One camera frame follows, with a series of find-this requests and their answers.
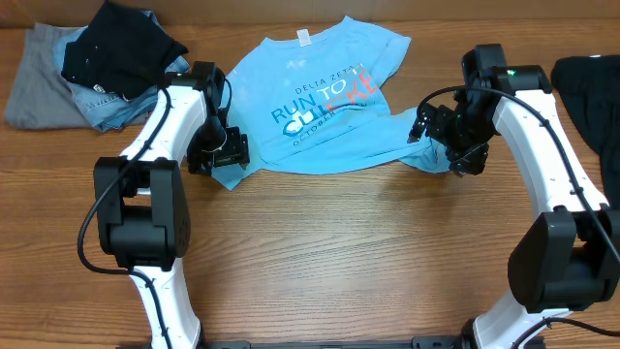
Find light blue printed t-shirt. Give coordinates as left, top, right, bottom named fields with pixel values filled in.
left=212, top=16, right=449, bottom=189

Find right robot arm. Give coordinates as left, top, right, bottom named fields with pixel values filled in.
left=409, top=44, right=619, bottom=349

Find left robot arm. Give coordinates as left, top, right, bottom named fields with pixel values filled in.
left=84, top=61, right=250, bottom=348

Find folded blue denim jeans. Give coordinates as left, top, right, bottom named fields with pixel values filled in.
left=52, top=10, right=190, bottom=132

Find black folded garment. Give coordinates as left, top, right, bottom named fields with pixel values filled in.
left=61, top=1, right=188, bottom=100

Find black garment at right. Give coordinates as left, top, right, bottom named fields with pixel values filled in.
left=551, top=55, right=619, bottom=209

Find grey folded garment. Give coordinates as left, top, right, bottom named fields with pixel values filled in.
left=4, top=23, right=92, bottom=129

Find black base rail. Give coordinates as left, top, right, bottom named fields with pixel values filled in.
left=199, top=336, right=466, bottom=349

